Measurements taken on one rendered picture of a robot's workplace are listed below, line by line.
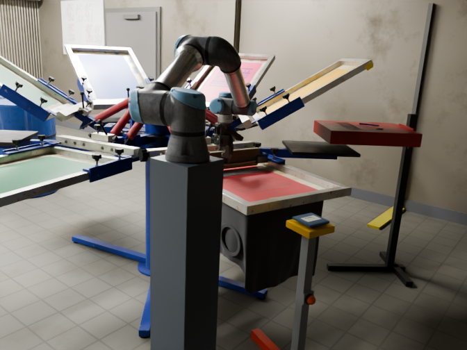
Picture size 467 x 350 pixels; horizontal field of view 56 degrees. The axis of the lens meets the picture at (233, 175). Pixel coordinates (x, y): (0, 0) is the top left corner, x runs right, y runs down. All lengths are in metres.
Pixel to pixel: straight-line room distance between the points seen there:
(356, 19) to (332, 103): 0.93
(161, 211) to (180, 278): 0.24
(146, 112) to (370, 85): 3.85
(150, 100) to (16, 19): 8.25
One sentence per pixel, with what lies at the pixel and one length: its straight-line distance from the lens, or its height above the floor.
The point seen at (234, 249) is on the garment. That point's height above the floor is 0.71.
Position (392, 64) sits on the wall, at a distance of 5.01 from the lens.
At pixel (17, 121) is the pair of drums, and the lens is 4.83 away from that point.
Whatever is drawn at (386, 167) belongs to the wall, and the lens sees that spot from 5.10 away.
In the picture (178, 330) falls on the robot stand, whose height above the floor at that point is 0.60.
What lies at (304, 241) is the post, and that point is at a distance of 1.69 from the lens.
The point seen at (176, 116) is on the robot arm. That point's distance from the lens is 1.43.
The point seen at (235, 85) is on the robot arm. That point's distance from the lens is 1.92.
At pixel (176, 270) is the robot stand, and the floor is 0.83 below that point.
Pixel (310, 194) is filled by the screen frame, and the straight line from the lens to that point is 1.89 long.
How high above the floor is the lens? 1.55
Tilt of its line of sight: 15 degrees down
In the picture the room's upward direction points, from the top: 3 degrees clockwise
